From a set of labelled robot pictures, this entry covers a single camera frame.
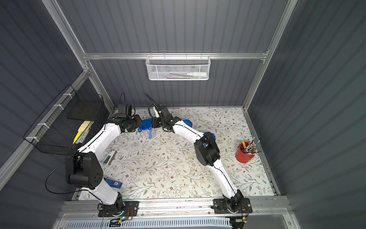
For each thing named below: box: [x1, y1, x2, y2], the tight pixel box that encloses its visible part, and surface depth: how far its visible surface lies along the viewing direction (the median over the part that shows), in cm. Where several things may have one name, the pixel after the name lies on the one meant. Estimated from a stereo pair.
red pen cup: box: [235, 141, 258, 164], surface depth 86 cm
